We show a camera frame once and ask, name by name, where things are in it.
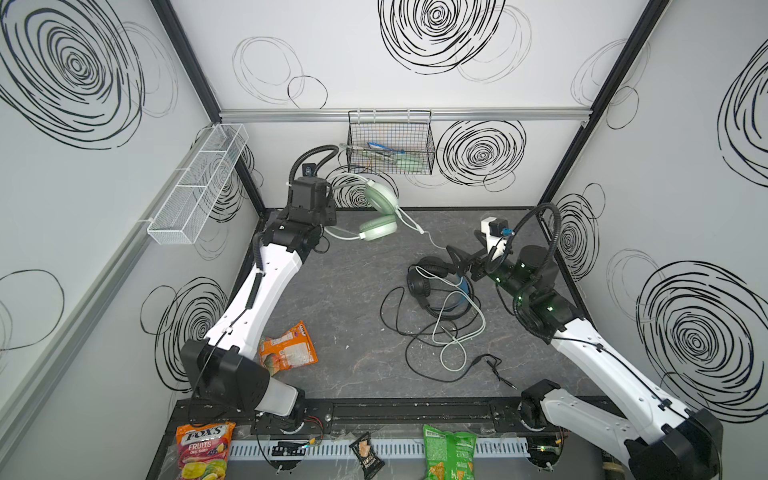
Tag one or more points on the aluminium wall rail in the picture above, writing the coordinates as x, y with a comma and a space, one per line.
581, 114

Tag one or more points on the orange snack bag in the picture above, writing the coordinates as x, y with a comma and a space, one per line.
291, 350

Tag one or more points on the green blue items in basket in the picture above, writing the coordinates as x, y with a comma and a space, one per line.
379, 157

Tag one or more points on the Fox's fruits candy bag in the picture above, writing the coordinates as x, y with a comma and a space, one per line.
203, 452

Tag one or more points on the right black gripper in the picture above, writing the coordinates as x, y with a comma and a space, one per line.
475, 260

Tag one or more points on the small dark snack packet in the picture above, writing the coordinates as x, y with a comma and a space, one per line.
370, 463

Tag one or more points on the mint green headphones with cable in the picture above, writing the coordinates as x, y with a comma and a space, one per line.
378, 210

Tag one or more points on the black wire wall basket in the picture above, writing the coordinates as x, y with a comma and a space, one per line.
413, 136

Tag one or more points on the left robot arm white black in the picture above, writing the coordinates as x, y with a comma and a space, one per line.
224, 367

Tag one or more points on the white mesh wall shelf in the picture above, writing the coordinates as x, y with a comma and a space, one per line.
188, 206

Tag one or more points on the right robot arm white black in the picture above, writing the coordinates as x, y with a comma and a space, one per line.
654, 434

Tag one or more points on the green chips bag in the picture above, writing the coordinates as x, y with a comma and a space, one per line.
448, 455

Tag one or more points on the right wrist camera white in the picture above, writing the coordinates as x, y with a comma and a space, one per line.
496, 232

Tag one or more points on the black headphones with cable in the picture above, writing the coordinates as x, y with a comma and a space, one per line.
389, 314

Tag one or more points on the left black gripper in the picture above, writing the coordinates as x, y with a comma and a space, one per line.
327, 212

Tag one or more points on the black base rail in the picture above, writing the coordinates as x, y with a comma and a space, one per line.
332, 416

